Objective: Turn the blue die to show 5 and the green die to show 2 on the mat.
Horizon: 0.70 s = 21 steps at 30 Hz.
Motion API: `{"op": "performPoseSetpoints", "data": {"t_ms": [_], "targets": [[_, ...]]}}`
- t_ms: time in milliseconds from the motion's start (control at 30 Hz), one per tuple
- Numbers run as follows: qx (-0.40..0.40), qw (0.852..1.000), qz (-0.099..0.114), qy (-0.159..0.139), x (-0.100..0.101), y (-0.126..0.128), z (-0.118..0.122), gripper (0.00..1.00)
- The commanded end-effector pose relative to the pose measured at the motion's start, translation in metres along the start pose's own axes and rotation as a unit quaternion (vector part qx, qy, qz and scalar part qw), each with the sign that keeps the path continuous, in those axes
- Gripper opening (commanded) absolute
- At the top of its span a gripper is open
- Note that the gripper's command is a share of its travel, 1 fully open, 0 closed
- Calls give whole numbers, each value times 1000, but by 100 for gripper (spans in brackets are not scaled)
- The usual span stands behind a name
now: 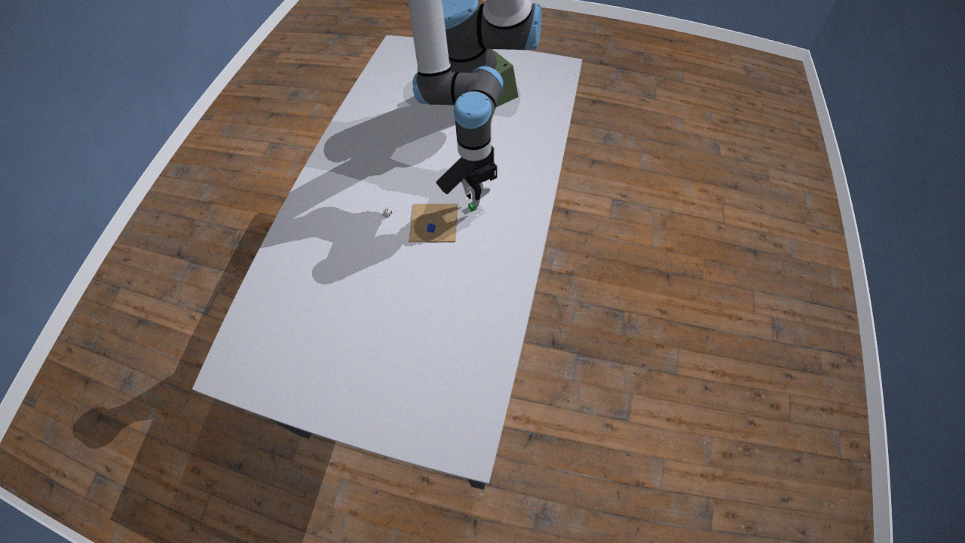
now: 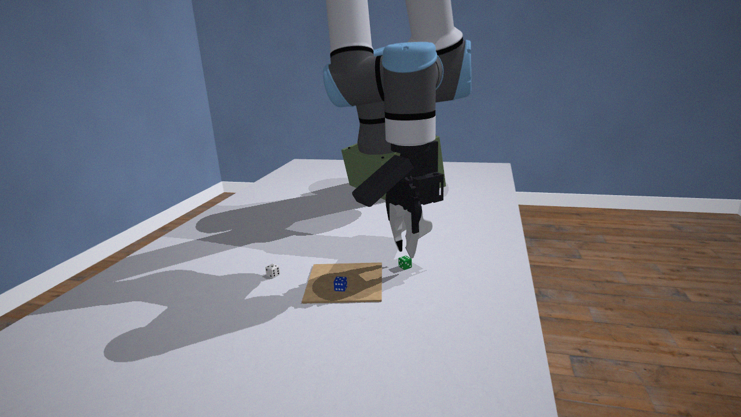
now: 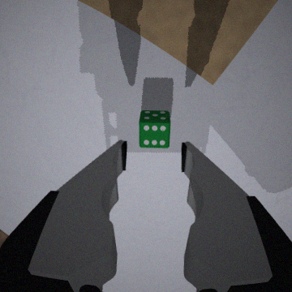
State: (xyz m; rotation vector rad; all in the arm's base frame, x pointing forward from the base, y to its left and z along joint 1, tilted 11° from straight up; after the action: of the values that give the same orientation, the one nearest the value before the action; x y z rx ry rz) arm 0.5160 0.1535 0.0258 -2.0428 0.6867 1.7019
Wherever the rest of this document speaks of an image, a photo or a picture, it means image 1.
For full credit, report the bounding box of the tan mat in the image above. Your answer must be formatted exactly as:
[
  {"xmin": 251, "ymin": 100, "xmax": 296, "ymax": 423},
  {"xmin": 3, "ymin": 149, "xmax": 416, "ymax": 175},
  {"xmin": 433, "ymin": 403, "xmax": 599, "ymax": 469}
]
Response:
[{"xmin": 409, "ymin": 204, "xmax": 458, "ymax": 242}]

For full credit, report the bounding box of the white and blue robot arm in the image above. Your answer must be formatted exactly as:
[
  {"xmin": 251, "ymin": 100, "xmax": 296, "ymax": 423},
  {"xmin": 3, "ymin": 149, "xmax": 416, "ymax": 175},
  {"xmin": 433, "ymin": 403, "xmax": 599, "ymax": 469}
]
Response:
[{"xmin": 408, "ymin": 0, "xmax": 541, "ymax": 194}]

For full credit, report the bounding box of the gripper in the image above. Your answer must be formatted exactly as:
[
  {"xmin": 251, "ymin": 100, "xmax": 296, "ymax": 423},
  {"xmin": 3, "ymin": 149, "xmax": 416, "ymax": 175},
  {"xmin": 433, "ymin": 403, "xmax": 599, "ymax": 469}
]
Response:
[{"xmin": 461, "ymin": 146, "xmax": 498, "ymax": 207}]

